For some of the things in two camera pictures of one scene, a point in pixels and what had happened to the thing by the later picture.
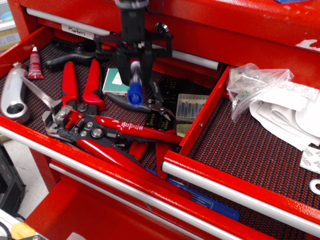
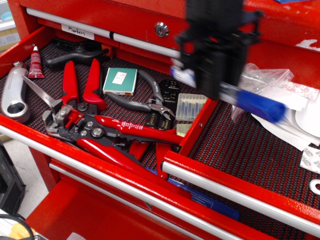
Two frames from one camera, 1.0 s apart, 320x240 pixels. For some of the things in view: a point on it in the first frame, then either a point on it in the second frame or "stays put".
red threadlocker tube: [35, 70] stays put
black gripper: [133, 35] to [216, 23]
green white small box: [113, 84] stays put
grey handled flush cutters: [156, 102] stays put
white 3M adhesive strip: [310, 159] stays put
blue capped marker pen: [135, 91] to [264, 107]
